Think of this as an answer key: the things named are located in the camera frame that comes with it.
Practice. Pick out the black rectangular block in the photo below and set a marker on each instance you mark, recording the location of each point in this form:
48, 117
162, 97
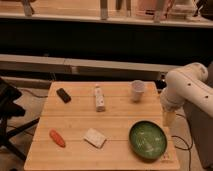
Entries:
63, 95

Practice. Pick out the clear plastic cup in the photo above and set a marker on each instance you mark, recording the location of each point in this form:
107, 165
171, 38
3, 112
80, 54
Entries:
137, 90

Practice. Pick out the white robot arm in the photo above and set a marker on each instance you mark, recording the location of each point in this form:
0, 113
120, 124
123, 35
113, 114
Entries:
186, 83

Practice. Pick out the green ceramic bowl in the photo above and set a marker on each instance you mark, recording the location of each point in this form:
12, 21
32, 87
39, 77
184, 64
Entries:
147, 140

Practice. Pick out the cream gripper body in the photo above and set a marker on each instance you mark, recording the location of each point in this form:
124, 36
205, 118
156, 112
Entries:
168, 118

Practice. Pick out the white glue bottle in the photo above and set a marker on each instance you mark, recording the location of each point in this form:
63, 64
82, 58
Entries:
99, 99

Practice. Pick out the black tripod stand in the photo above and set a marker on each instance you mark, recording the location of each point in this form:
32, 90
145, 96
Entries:
9, 109

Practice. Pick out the white sponge block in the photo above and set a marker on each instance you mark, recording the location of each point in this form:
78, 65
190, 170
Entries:
95, 138

